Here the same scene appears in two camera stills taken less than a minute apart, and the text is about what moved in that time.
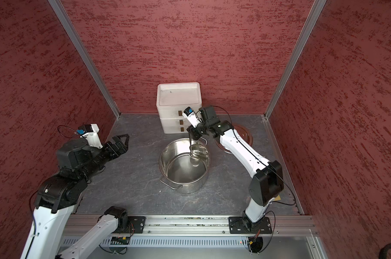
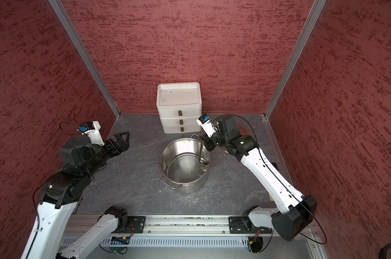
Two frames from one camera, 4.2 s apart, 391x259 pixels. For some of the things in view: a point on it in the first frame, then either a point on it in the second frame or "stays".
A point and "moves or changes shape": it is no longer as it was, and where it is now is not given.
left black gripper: [115, 152] stays
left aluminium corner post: [67, 26] stays
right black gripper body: [200, 129] to [218, 138]
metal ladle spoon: [198, 151] moves or changes shape
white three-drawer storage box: [173, 98] stays
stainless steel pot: [184, 164] stays
